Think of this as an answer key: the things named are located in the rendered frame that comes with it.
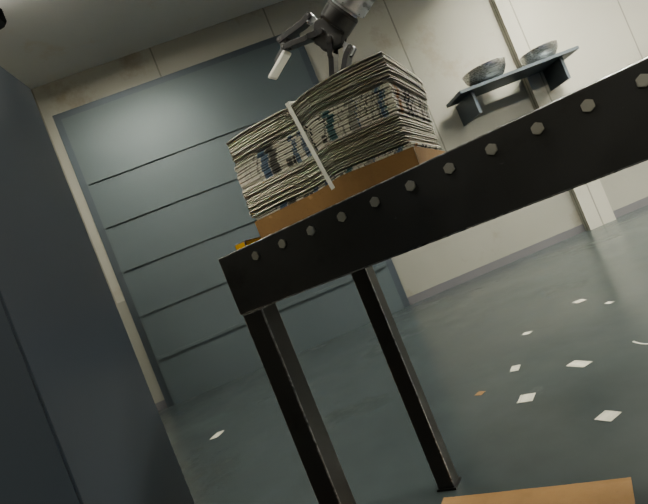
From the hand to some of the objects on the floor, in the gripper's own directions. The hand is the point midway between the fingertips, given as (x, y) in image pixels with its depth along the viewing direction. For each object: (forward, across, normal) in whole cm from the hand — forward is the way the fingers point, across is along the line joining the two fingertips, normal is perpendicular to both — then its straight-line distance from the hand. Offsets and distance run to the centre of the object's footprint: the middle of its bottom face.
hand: (294, 91), depth 113 cm
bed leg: (+63, +91, +26) cm, 114 cm away
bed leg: (+63, +91, -24) cm, 113 cm away
